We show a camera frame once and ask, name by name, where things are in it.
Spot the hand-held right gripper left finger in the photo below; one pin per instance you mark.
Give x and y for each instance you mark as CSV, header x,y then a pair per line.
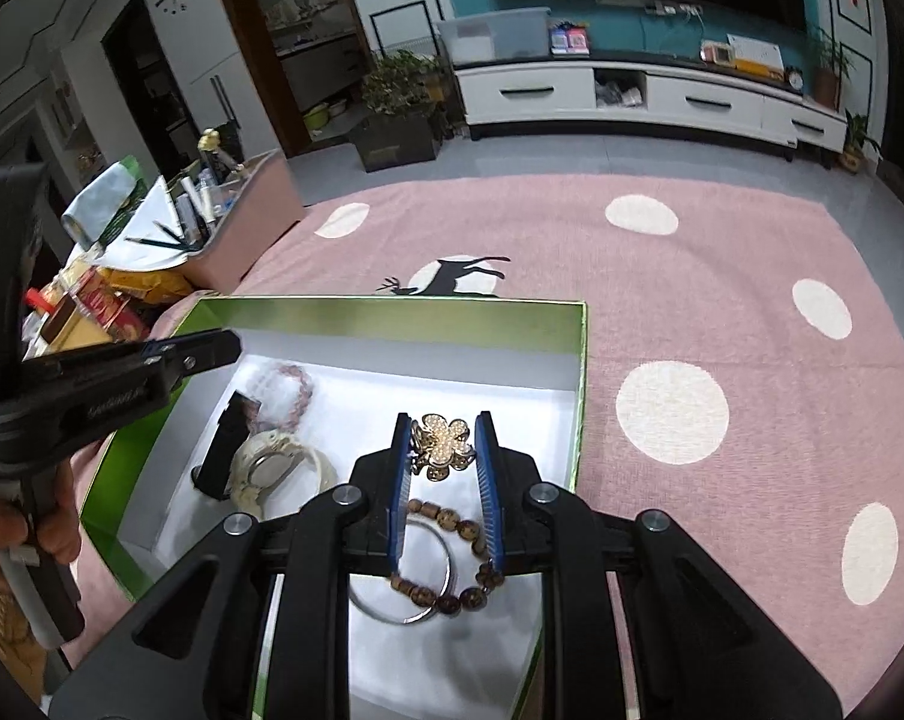
x,y
399,495

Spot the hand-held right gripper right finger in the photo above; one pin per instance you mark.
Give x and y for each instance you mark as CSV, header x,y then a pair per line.
x,y
491,495

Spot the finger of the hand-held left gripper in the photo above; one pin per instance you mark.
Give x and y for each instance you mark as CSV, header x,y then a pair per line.
x,y
197,336
204,360

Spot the gold flower brooch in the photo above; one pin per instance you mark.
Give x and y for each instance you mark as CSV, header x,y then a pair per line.
x,y
443,446

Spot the black wrist watch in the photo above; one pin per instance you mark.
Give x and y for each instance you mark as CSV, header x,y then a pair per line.
x,y
223,450

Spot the green cardboard box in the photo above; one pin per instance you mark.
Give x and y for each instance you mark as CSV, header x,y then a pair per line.
x,y
392,397

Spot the silver bangle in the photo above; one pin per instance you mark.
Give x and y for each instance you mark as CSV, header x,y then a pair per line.
x,y
392,616

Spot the cream wrist watch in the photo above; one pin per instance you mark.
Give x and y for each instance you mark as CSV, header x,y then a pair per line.
x,y
264,472

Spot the person's left forearm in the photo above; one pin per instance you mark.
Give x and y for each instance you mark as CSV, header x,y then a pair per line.
x,y
2,637

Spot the person's left hand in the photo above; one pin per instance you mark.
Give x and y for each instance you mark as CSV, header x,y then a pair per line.
x,y
58,532

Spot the yellow snack packet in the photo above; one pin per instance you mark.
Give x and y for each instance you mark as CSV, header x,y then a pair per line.
x,y
148,283

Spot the red snack packet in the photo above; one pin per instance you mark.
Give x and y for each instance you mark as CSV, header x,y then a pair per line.
x,y
114,311

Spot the black pen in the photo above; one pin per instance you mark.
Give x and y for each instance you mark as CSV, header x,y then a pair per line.
x,y
163,244

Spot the white paper sheets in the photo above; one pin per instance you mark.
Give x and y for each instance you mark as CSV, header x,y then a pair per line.
x,y
148,232

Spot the cluster of pens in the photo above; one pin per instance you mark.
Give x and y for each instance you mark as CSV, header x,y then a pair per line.
x,y
200,202

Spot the pink desk organizer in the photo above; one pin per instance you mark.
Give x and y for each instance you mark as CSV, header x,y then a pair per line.
x,y
264,217

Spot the green and white bag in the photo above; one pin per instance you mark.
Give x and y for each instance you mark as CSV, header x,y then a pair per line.
x,y
99,199

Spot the cream figurine stick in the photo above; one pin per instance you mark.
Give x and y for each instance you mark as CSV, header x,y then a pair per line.
x,y
212,142

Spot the bushy plant in dark planter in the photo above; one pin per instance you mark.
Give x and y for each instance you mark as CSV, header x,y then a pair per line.
x,y
395,135

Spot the pink spotted tablecloth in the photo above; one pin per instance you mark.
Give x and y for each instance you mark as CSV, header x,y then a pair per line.
x,y
722,277

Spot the clear plastic storage box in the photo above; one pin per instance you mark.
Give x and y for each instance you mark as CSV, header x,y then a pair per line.
x,y
497,37

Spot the white television cabinet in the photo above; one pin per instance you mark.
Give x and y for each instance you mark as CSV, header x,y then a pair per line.
x,y
684,101

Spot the small white digital clock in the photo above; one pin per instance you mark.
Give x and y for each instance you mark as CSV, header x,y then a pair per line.
x,y
716,54

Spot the small potted plant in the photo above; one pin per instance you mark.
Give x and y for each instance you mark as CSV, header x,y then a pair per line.
x,y
856,150

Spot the white desk calendar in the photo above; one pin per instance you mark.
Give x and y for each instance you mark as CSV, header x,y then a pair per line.
x,y
755,56

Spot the black alarm clock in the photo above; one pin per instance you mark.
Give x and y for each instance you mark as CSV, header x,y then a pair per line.
x,y
794,79

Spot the white power strip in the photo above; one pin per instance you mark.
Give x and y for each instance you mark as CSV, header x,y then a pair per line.
x,y
673,7

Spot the tall potted plant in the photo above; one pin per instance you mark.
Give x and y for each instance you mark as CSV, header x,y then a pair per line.
x,y
826,79

